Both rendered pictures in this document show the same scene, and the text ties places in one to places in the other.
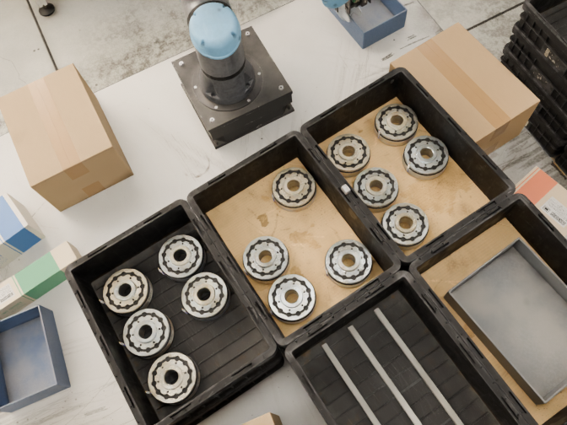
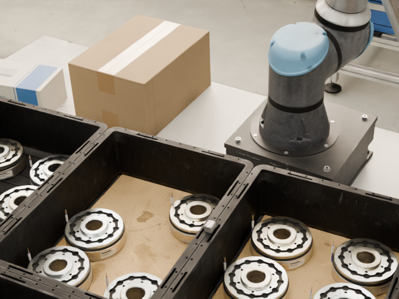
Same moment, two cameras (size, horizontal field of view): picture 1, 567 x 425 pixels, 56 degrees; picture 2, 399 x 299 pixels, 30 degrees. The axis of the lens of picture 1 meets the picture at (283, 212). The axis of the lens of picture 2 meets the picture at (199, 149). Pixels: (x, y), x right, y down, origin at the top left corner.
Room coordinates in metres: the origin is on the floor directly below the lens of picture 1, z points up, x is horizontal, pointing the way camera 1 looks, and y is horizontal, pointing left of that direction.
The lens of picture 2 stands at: (-0.11, -0.80, 1.71)
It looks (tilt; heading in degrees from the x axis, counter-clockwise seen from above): 35 degrees down; 49
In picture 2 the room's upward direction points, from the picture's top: 2 degrees counter-clockwise
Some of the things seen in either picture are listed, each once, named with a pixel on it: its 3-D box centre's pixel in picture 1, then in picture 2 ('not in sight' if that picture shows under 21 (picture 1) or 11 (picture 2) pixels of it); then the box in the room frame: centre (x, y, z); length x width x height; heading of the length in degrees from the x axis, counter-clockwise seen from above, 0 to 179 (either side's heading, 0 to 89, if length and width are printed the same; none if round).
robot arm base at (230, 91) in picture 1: (224, 70); (294, 111); (0.91, 0.07, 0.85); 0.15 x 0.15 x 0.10
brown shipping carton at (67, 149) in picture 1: (66, 137); (143, 74); (0.86, 0.53, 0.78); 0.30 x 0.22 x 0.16; 18
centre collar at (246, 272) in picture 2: (375, 185); (256, 277); (0.49, -0.22, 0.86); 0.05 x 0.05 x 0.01
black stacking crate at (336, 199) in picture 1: (291, 239); (129, 235); (0.41, 0.00, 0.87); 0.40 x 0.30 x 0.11; 22
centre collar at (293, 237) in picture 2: (348, 151); (281, 234); (0.60, -0.18, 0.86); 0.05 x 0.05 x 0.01
